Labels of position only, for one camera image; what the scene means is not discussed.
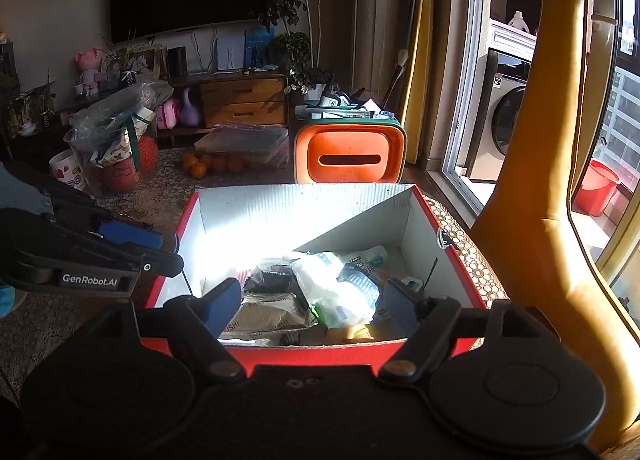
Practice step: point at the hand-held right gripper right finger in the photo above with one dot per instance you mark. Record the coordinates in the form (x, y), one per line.
(402, 305)

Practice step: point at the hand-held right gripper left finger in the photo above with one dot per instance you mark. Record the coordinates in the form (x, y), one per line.
(222, 305)

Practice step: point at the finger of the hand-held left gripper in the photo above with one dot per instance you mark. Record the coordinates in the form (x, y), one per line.
(160, 264)
(130, 232)

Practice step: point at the white grey tissue pack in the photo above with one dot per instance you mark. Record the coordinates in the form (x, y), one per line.
(320, 285)

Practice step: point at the red storage box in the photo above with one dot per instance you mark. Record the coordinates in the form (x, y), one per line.
(300, 220)

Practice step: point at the brown snack packet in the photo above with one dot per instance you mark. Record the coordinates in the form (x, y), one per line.
(270, 312)

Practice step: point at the apple in red foam net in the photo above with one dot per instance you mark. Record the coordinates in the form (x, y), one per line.
(120, 178)
(149, 153)

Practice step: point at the black packet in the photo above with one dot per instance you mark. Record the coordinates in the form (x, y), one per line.
(272, 277)

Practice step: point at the white animal print cloth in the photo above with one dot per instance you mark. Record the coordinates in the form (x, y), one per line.
(110, 150)

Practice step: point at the pink strawberry print mug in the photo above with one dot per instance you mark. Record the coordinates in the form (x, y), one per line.
(67, 170)

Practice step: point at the row of mandarins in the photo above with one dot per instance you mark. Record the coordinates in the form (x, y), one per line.
(210, 165)

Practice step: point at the clear plastic bag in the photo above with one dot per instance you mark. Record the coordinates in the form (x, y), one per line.
(115, 110)

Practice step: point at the pink toy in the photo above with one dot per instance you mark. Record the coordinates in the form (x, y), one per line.
(169, 115)

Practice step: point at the purple toy vase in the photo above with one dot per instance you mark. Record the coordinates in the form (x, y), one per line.
(190, 110)

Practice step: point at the stack of plastic folders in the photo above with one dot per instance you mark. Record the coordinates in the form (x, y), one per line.
(245, 143)

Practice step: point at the green orange chair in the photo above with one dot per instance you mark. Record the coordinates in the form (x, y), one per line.
(350, 148)

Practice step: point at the pink doll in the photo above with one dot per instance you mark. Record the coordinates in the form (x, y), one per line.
(89, 70)

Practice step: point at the wooden drawer cabinet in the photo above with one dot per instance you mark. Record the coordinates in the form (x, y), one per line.
(245, 100)

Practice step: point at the black speaker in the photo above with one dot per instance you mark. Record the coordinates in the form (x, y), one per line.
(176, 61)

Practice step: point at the washing machine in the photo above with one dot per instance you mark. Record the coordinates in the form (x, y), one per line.
(502, 125)

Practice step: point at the heap of small household items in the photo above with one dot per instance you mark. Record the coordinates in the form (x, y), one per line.
(345, 103)

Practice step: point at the red bucket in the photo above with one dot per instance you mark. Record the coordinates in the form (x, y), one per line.
(597, 187)

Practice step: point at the tied window curtain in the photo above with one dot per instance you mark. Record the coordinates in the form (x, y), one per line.
(422, 65)

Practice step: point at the potted tree in white pot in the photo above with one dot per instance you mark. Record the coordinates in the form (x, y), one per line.
(295, 50)

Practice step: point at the white detergent bottle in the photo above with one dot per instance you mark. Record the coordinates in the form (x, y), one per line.
(519, 23)

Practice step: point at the picture frame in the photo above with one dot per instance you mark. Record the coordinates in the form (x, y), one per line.
(145, 60)

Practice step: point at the sliding glass door frame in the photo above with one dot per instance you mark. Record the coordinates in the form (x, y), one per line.
(462, 65)

